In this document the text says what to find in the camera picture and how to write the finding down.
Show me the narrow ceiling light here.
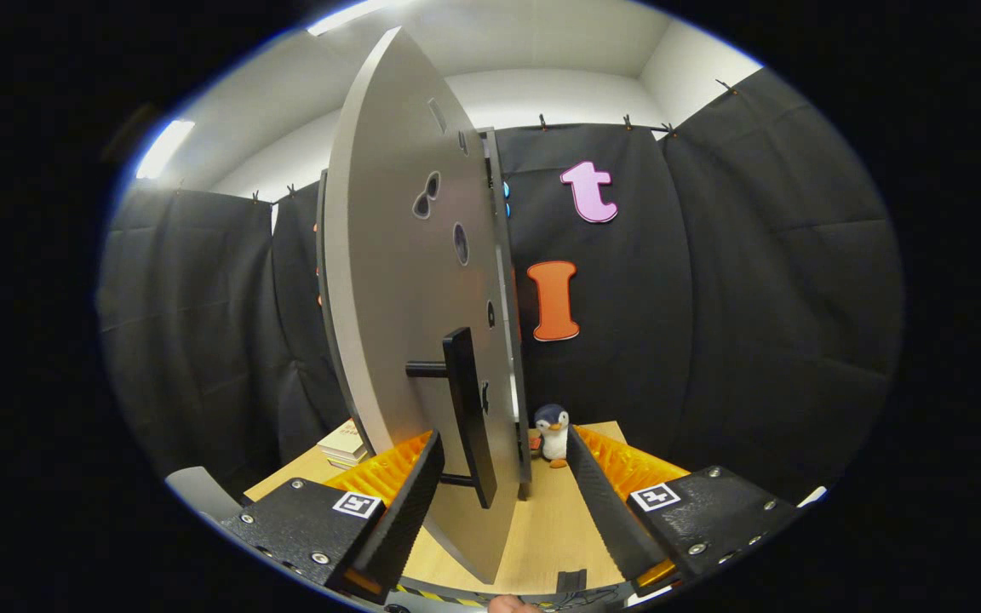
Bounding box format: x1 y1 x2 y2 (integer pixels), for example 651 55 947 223
135 119 196 181

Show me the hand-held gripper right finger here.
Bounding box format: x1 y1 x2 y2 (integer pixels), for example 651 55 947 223
565 424 800 597

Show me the dark grey shoe cabinet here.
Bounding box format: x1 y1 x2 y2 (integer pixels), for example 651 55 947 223
478 128 536 501

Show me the wide ceiling light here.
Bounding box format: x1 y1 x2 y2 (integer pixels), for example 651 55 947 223
307 0 398 37

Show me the penguin plush toy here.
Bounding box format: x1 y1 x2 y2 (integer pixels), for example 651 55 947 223
531 404 572 469

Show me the beige shoe cabinet door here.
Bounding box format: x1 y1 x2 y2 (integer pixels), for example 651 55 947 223
323 26 525 586

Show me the black door handle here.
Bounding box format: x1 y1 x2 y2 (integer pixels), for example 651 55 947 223
405 327 498 510

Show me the grey chair backrest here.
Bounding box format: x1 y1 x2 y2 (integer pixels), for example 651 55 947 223
165 467 244 524

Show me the black backdrop cloth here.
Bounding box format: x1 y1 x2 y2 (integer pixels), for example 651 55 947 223
97 68 904 503

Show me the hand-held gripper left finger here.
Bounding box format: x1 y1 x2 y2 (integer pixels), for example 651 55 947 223
218 428 447 605

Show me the beige book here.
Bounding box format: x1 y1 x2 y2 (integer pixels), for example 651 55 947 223
318 419 365 456

